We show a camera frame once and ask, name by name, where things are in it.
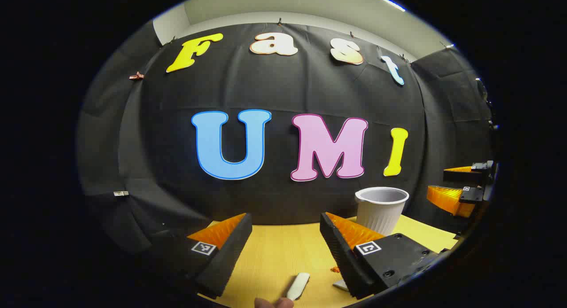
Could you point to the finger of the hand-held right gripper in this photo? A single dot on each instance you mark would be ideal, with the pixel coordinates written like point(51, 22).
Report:
point(465, 175)
point(447, 199)

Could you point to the white ribbed garbage bin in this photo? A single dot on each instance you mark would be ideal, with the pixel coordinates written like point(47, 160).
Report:
point(381, 212)

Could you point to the orange clip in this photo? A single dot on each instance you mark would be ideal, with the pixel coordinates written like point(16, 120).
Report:
point(136, 76)

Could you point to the white clip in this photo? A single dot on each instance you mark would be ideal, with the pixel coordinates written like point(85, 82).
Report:
point(120, 193)

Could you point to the wooden desktop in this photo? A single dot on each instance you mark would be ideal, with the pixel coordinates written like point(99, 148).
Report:
point(274, 255)

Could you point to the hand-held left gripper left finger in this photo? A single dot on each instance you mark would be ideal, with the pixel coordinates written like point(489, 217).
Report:
point(230, 250)

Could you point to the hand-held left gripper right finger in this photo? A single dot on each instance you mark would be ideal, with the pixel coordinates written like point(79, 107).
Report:
point(339, 250)

